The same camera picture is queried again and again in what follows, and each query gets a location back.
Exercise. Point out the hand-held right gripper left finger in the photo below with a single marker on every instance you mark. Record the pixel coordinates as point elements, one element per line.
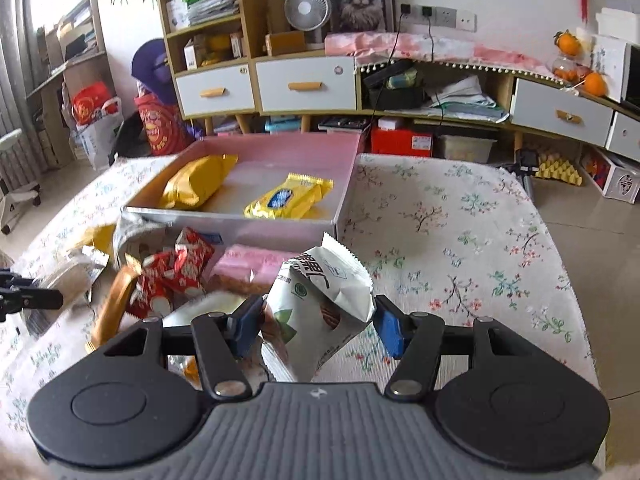
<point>246,328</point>

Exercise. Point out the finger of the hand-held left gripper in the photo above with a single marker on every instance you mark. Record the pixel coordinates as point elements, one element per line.
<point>32,300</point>
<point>12,280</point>

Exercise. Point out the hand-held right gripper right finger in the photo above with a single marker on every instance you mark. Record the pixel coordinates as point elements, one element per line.
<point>392,331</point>

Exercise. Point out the clear round biscuit packet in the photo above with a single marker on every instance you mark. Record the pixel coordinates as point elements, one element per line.
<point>67,275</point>

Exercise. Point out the pink snack packet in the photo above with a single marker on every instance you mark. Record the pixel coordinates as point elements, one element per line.
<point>240,265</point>

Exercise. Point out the white green snack packet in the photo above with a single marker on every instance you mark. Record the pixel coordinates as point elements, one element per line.
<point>312,305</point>

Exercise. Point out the golden snack packet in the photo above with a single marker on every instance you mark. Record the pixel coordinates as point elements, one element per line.
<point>112,310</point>

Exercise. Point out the small yellow snack packet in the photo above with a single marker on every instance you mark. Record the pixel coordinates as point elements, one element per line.
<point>100,240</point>

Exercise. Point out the yellow packet with blue label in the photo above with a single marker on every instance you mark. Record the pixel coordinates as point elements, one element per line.
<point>290,197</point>

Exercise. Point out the plain yellow snack packet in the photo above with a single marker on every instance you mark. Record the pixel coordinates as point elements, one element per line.
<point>197,182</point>

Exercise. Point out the pink storage box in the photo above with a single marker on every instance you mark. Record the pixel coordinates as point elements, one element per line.
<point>300,155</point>

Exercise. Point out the red white snack packet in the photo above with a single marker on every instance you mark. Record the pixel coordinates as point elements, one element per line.
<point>192,255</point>
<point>150,282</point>

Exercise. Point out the white stool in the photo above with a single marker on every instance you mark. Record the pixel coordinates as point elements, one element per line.
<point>15,180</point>

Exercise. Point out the clear silver snack packet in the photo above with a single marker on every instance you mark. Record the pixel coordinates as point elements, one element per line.
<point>135,240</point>

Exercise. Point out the white shopping bag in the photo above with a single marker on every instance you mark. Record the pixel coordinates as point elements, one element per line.
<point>100,140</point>

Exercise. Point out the red cardboard box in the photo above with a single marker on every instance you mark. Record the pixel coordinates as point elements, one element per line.
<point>402,141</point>

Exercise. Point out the small red gift bag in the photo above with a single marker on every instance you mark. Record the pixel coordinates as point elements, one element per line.
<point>90,105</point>

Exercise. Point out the clear plastic bin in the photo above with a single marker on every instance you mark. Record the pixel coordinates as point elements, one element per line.
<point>462,147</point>

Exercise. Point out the light blue box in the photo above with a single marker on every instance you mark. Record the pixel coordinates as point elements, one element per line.
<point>282,125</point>

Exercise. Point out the large red gift bag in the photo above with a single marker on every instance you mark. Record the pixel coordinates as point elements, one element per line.
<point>160,127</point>

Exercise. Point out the black flat case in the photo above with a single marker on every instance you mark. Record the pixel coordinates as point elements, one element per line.
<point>345,122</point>

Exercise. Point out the grey curtain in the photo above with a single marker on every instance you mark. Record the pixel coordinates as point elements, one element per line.
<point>15,60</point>

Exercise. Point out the wooden bookshelf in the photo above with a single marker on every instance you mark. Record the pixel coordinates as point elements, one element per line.
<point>75,60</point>

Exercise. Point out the yellow egg tray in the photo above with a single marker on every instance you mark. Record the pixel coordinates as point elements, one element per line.
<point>557,168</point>

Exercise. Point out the black box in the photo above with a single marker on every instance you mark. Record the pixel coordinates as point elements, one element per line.
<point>395,95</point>

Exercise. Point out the white drawer with lock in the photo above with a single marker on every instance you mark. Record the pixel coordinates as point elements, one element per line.
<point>207,91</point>

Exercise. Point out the loose paper pile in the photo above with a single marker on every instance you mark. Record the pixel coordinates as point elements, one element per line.
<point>465,100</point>

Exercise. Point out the wide white drawer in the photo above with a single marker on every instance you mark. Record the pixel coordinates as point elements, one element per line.
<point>305,85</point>

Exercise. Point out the purple bag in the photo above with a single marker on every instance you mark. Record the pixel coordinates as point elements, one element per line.
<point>150,67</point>

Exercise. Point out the long wooden cabinet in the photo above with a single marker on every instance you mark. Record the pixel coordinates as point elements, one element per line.
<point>500,80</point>

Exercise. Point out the white carved box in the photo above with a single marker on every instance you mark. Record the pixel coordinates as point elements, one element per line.
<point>620,177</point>

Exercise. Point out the small white carton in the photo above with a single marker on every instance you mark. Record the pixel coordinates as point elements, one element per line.
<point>190,56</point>

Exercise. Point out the orange white carton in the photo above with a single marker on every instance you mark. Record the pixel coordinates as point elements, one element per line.
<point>236,46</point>

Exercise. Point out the pink patterned cloth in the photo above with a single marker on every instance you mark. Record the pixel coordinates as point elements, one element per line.
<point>450,50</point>

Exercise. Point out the brown cardboard box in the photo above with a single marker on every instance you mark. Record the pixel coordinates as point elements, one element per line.
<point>285,43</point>

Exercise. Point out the wooden shelf cabinet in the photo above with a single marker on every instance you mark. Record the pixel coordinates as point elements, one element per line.
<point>250,25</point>

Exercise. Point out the small white drawer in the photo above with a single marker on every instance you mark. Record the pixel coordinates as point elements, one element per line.
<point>625,132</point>

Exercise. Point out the glass jar of oranges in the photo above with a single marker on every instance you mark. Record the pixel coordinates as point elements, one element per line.
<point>565,71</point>

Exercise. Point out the orange fruit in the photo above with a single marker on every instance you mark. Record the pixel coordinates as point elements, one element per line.
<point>595,84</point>
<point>569,43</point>

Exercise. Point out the white desk fan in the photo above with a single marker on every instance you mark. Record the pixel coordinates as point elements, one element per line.
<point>306,10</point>

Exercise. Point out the stack of papers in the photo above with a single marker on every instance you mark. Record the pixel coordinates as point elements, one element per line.
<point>210,2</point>

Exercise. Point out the black microwave oven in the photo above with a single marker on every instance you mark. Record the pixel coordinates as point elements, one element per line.
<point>632,77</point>

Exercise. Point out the wall socket row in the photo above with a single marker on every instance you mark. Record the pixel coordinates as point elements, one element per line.
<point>440,16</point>

